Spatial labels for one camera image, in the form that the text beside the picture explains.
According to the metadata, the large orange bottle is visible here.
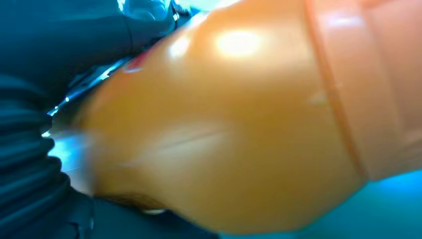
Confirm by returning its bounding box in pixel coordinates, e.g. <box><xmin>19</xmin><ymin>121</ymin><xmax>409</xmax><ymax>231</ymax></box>
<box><xmin>71</xmin><ymin>0</ymin><xmax>422</xmax><ymax>235</ymax></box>

